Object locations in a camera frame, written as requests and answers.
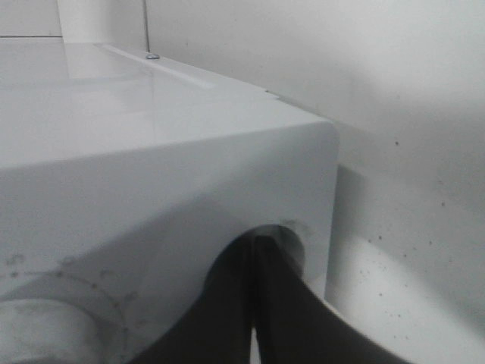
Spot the upper white power knob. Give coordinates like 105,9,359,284
0,280,126,364

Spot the white microwave oven body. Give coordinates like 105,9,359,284
1,39,339,363

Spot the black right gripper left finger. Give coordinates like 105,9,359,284
131,234,253,363

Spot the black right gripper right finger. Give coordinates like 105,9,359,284
253,236,403,363

